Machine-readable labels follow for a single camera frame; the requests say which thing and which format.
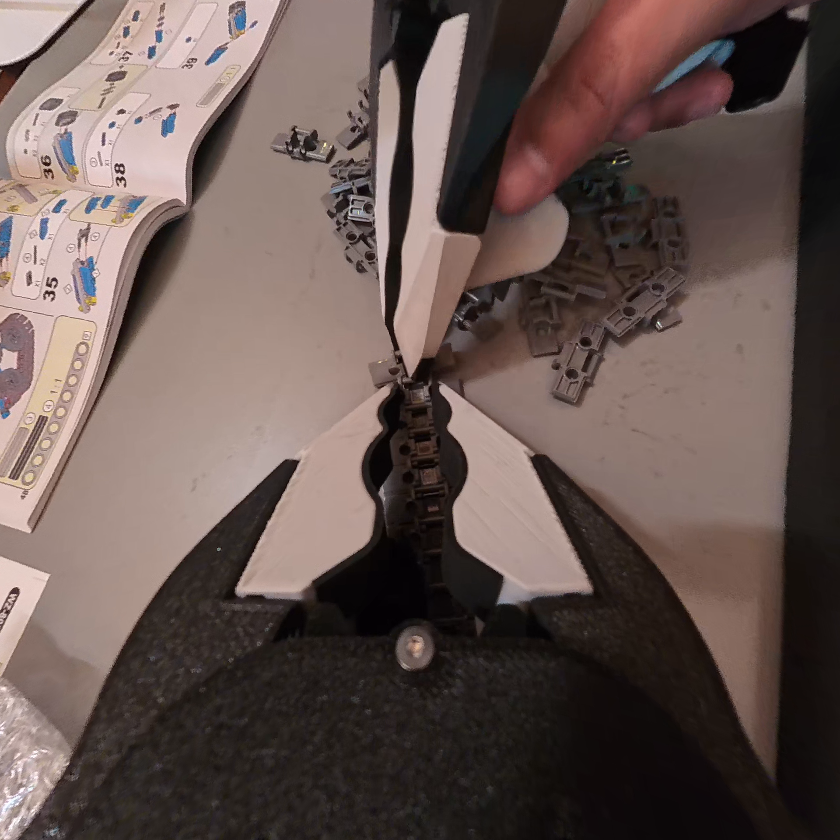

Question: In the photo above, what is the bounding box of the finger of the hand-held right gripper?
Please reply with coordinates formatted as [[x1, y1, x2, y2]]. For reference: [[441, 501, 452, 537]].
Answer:
[[394, 14, 485, 380], [369, 62, 404, 358]]

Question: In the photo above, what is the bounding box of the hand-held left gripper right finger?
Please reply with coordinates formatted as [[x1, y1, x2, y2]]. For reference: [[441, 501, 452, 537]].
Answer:
[[436, 383, 593, 602]]

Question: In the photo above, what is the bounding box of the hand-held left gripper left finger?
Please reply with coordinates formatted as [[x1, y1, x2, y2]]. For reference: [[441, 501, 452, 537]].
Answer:
[[234, 385, 400, 601]]

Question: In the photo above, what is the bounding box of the grey toy track chain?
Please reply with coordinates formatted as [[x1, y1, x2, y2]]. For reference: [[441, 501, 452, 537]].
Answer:
[[386, 379, 481, 639]]

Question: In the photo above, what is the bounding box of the single grey track link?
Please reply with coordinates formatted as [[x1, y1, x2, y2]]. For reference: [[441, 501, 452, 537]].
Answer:
[[367, 346, 456, 389], [271, 123, 337, 163]]

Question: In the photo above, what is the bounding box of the pile of grey track pieces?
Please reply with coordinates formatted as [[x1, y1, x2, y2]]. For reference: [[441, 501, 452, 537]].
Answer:
[[325, 74, 691, 406]]

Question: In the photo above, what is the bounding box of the grey desk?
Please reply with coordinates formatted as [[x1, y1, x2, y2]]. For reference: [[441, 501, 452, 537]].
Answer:
[[0, 0, 808, 788]]

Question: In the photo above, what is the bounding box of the person's right hand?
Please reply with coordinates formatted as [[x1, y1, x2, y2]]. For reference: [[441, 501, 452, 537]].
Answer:
[[492, 0, 809, 216]]

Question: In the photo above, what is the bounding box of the building instruction booklet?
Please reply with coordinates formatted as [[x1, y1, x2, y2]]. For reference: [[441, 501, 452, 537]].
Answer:
[[0, 0, 291, 535]]

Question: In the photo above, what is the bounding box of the blue sticker sheet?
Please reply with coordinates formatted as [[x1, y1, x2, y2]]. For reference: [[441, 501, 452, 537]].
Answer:
[[0, 555, 53, 678]]

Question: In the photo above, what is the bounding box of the crumpled clear plastic bag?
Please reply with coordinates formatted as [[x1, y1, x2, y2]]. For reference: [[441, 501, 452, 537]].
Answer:
[[0, 675, 74, 840]]

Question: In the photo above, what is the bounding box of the white adjustable stand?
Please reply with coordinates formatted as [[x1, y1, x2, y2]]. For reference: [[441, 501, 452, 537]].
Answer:
[[0, 0, 91, 68]]

